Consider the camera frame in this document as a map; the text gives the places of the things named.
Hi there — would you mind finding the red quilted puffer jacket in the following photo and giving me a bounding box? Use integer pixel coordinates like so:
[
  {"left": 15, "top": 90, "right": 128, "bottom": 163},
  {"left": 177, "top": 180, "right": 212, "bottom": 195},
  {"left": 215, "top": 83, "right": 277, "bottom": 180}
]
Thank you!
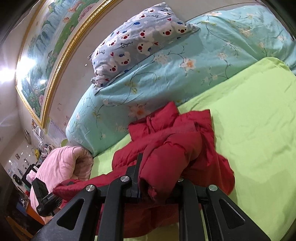
[{"left": 53, "top": 102, "right": 235, "bottom": 238}]

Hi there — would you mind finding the pink folded quilt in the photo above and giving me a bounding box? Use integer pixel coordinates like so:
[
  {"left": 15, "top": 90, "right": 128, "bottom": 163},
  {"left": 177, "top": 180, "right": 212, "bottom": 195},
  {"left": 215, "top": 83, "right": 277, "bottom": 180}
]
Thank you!
[{"left": 28, "top": 145, "right": 94, "bottom": 224}]

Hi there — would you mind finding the lime green bed sheet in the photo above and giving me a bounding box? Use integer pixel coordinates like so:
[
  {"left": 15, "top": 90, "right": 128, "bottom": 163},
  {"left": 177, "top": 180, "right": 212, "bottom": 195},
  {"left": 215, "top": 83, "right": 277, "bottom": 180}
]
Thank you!
[{"left": 89, "top": 56, "right": 296, "bottom": 241}]

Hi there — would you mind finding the grey bear print pillow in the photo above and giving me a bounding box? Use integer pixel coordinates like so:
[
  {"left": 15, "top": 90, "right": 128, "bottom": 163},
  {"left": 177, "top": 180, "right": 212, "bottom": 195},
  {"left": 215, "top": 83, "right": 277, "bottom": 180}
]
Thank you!
[{"left": 88, "top": 2, "right": 199, "bottom": 93}]

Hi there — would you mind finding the teal floral duvet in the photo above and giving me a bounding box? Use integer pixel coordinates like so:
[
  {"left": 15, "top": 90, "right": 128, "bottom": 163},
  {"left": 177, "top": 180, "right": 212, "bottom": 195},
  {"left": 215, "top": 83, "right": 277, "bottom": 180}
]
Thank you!
[{"left": 65, "top": 4, "right": 295, "bottom": 156}]

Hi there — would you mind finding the gold framed landscape painting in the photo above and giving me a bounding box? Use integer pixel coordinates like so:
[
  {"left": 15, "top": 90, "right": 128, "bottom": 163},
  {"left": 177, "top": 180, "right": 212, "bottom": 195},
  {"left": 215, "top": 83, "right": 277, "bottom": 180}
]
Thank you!
[{"left": 16, "top": 0, "right": 119, "bottom": 128}]

